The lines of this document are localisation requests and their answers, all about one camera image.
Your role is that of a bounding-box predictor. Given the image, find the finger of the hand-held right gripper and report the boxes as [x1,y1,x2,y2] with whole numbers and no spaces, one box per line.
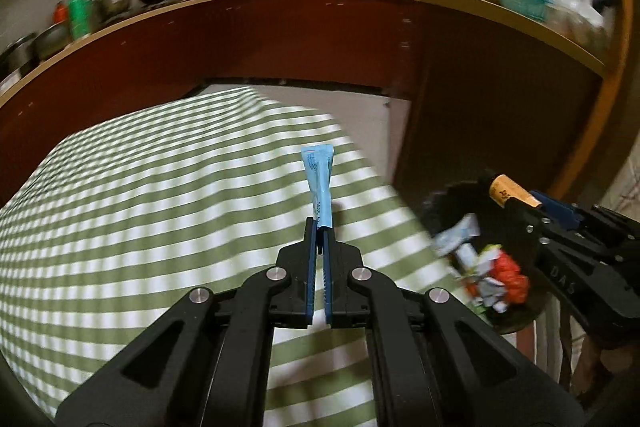
[515,201,556,258]
[529,189,601,233]

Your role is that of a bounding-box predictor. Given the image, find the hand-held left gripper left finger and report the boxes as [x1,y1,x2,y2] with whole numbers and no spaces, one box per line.
[55,217,321,427]

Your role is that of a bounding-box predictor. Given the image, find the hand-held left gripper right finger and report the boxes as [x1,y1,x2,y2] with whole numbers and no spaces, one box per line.
[322,227,586,427]

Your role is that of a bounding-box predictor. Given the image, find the dark bottle green label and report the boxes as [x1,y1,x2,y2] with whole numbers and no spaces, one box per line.
[477,173,543,210]

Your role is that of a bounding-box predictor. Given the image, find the red plastic bag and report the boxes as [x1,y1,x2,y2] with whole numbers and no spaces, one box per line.
[492,254,531,304]

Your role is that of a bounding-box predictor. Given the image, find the light blue sachet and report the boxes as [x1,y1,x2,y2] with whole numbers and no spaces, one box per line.
[301,145,335,230]

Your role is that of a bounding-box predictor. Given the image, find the white blue packet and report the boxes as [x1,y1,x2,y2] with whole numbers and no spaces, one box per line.
[432,213,482,258]

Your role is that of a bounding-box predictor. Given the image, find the white foil pouch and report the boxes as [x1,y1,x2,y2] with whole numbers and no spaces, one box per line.
[466,276,512,314]

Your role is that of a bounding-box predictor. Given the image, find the black trash bin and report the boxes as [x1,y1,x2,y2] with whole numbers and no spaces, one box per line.
[422,169,551,335]

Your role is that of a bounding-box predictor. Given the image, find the person's right forearm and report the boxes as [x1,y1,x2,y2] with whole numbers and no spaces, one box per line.
[570,334,621,413]

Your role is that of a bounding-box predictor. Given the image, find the dark red kitchen cabinets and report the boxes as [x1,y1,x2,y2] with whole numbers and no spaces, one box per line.
[0,0,621,202]

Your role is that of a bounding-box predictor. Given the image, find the green thermos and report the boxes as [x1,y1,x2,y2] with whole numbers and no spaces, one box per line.
[68,0,91,40]

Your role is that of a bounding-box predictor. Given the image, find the dark metal basin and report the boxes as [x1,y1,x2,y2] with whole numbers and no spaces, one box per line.
[35,23,71,58]

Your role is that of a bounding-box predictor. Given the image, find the dark cooking pot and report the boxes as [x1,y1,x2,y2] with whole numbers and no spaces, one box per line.
[0,32,38,75]

